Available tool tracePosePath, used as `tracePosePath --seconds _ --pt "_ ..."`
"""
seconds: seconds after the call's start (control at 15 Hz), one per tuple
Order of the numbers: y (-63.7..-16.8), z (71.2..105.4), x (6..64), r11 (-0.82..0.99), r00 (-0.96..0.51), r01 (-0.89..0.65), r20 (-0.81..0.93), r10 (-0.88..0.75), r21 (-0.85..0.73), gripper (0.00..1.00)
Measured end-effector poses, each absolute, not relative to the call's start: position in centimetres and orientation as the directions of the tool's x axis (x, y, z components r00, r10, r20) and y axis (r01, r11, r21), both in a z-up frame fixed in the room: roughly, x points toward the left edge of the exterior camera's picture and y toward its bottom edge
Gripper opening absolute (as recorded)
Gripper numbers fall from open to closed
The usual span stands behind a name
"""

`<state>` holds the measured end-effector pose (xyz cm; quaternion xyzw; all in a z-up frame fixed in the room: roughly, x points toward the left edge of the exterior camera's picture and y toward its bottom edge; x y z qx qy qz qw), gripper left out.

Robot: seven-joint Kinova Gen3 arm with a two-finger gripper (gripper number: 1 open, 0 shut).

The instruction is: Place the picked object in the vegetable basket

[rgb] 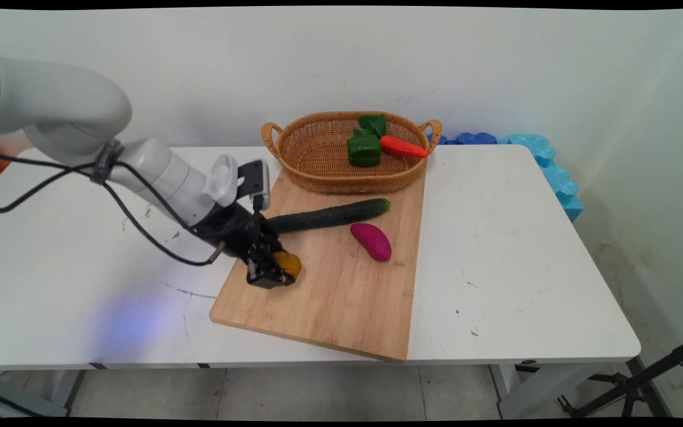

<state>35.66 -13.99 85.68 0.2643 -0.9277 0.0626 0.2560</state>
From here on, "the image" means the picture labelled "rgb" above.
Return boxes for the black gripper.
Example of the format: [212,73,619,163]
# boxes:
[195,202,296,290]

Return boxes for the yellow-brown toy potato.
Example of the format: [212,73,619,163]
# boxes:
[273,251,302,280]

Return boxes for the green toy cucumber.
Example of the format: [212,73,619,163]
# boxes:
[266,198,391,234]

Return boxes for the bamboo cutting board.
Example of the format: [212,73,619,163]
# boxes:
[209,166,426,364]

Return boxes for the purple toy sweet potato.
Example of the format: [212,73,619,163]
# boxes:
[350,223,392,262]

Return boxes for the green toy bell pepper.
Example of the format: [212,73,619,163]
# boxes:
[347,129,382,167]

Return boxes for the orange toy carrot green leaves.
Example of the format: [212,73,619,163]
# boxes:
[358,113,431,159]

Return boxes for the white table leg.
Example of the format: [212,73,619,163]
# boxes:
[51,369,87,410]
[490,363,594,419]

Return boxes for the light blue foam mat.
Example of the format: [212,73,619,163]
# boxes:
[499,133,584,223]

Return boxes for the black tripod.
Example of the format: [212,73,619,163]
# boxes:
[516,336,683,418]

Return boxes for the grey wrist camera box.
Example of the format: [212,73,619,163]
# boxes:
[237,159,272,211]

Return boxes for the woven wicker basket with handles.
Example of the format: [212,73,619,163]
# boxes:
[261,111,443,195]

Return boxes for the black cable strap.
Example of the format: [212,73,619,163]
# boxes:
[91,139,124,185]

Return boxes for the black cable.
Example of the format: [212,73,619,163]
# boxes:
[0,139,226,266]

